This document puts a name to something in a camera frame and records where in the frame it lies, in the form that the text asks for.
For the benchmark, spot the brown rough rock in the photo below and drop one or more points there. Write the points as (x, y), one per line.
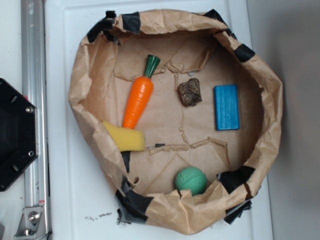
(190, 92)

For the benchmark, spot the brown paper bag tray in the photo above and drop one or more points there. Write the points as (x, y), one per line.
(109, 59)

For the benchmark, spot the orange toy carrot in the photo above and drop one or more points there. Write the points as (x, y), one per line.
(140, 94)

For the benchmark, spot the yellow sponge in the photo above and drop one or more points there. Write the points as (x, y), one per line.
(126, 139)

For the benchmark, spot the green rubber ball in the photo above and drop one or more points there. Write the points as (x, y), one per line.
(191, 178)

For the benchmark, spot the blue wooden block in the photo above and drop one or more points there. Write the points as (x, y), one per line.
(226, 107)

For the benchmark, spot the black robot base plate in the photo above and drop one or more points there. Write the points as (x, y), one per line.
(18, 138)

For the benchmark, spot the aluminium rail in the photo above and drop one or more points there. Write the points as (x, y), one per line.
(33, 56)

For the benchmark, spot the metal corner bracket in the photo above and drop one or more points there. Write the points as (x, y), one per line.
(32, 224)

